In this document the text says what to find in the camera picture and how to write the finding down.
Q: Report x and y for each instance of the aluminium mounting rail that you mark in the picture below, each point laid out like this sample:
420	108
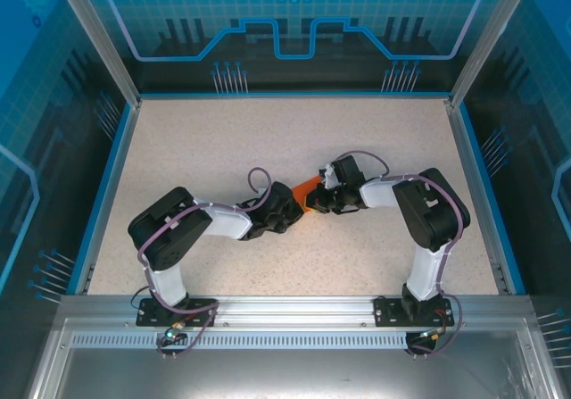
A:
294	310

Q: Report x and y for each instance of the orange square paper sheet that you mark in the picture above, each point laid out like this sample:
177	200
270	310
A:
303	188

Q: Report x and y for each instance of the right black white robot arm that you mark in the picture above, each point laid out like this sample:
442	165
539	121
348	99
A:
432	211

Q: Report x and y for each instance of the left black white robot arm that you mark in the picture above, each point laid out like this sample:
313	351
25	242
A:
169	229

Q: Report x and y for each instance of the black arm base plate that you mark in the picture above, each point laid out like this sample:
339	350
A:
146	318
387	312

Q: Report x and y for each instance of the aluminium frame post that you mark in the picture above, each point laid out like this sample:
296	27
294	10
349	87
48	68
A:
102	46
486	42

